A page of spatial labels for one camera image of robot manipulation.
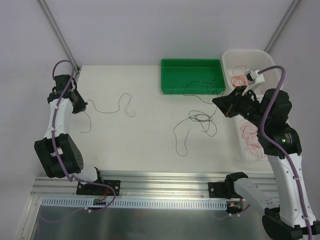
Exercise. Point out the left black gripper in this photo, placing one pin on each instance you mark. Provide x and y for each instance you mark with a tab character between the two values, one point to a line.
78	102

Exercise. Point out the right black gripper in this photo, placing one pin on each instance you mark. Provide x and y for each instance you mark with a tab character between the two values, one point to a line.
236	103

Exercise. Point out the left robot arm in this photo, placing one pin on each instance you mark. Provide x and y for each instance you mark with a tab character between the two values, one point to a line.
57	152

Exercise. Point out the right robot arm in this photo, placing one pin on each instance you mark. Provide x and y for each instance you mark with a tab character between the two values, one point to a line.
291	217

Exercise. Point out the white solid plastic basket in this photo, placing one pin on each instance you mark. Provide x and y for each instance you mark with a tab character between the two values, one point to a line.
236	62

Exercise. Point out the white perforated plastic basket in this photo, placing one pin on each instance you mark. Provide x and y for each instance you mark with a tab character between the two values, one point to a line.
250	147

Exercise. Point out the green plastic tray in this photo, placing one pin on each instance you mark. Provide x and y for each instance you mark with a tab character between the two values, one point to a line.
191	76

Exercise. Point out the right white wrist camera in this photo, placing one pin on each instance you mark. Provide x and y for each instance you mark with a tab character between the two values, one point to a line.
254	80

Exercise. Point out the aluminium mounting rail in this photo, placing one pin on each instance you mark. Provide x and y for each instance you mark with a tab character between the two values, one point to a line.
138	185

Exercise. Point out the white slotted cable duct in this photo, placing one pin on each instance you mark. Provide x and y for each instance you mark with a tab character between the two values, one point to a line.
131	203

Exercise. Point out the left aluminium frame post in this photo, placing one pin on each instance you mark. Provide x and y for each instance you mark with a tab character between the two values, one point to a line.
57	32

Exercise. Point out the aluminium frame post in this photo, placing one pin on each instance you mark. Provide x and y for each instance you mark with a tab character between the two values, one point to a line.
292	8
57	32

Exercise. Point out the right aluminium frame post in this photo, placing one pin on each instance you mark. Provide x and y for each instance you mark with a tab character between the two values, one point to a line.
292	8

